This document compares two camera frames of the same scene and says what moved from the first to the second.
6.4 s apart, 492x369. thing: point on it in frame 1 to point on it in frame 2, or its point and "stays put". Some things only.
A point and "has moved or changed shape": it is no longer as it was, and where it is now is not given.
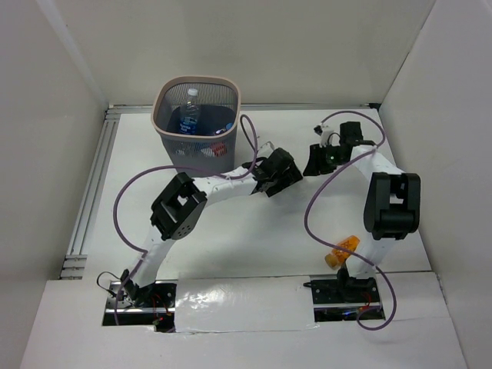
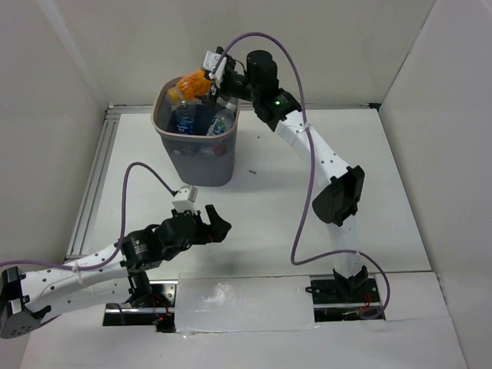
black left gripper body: (283, 174) to (204, 227)
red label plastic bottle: (212, 149) stays put
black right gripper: (316, 164) to (221, 90)
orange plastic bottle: (337, 257) has moved or changed shape
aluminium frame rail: (75, 264) stays put
